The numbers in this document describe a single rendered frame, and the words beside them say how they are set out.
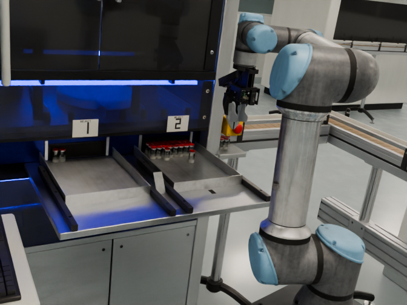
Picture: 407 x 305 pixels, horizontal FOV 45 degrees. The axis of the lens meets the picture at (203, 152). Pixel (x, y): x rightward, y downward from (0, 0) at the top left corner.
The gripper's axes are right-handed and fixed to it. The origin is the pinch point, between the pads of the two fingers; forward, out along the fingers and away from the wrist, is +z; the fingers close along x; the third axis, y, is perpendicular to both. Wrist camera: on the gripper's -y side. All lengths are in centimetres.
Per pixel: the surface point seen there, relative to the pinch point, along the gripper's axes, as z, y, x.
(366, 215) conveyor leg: 50, -7, 87
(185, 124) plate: 7.8, -24.0, -3.9
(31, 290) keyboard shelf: 29, 26, -68
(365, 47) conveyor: 16, -292, 381
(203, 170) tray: 21.0, -11.3, -1.6
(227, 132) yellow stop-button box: 11.5, -23.6, 14.8
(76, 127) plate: 7, -24, -44
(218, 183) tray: 19.9, 1.8, -3.3
